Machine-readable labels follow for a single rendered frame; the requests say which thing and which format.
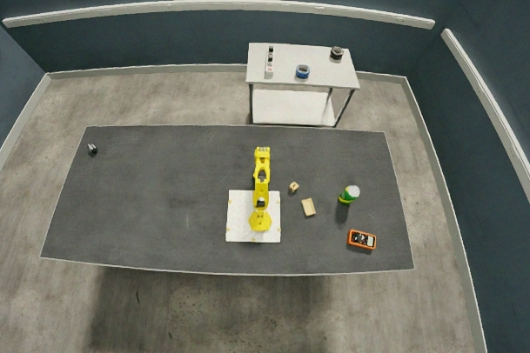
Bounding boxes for green and yellow drink can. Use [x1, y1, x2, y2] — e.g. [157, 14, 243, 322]
[339, 186, 359, 205]

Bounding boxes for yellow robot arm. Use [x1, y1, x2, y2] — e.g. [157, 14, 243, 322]
[248, 147, 272, 230]

